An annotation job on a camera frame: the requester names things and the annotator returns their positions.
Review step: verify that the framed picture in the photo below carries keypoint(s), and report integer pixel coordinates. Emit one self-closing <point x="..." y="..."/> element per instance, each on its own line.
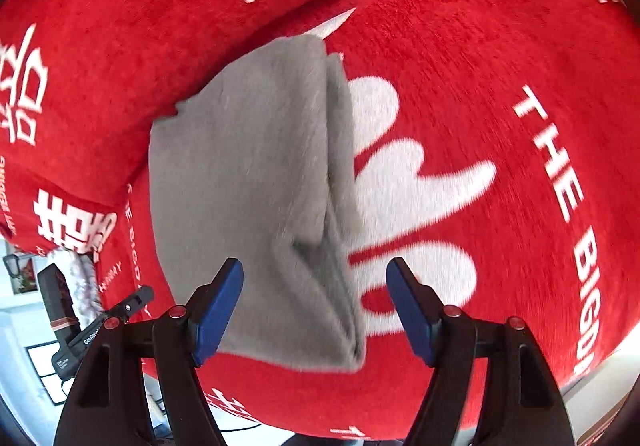
<point x="20" y="273"/>

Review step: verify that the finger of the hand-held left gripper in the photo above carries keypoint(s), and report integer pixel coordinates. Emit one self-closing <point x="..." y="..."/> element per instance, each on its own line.
<point x="131" y="303"/>

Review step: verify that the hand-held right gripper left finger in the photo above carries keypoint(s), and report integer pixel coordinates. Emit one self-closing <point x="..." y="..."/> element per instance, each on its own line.
<point x="217" y="311"/>

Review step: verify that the grey sweater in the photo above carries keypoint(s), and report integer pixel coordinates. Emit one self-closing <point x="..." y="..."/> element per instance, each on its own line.
<point x="250" y="165"/>

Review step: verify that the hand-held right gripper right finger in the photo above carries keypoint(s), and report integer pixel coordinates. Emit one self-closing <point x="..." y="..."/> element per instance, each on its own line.
<point x="411" y="306"/>

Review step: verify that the red printed blanket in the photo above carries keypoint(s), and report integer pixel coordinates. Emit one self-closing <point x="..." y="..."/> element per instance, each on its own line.
<point x="475" y="75"/>

